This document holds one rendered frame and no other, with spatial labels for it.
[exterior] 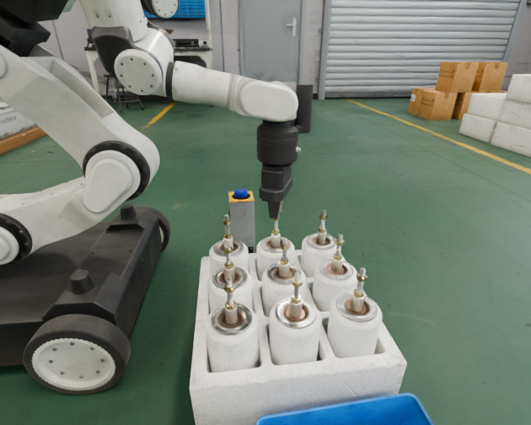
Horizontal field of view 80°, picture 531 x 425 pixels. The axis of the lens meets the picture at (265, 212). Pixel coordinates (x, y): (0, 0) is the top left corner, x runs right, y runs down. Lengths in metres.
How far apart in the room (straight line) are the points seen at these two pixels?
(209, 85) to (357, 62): 5.25
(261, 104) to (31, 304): 0.68
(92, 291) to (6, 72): 0.46
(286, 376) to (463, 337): 0.58
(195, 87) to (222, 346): 0.47
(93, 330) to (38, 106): 0.47
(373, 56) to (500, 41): 2.12
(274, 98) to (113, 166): 0.37
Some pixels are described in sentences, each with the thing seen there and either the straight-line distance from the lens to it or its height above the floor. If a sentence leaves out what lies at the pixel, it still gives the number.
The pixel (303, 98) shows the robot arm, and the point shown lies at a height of 0.60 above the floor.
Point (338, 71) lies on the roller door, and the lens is 5.74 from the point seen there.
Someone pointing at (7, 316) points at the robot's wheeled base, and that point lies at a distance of 0.92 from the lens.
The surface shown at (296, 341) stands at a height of 0.23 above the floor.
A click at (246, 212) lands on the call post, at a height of 0.28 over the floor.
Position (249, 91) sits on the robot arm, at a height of 0.62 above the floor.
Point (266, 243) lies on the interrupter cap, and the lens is 0.80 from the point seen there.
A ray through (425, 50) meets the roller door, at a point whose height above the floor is 0.74.
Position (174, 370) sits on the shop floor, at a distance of 0.88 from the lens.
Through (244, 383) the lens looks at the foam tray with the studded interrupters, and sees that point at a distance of 0.61.
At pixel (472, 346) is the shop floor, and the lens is 1.04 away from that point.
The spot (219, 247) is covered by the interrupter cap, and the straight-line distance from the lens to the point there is 0.79.
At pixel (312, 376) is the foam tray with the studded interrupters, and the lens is 0.63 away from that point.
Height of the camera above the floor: 0.68
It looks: 27 degrees down
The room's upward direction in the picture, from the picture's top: straight up
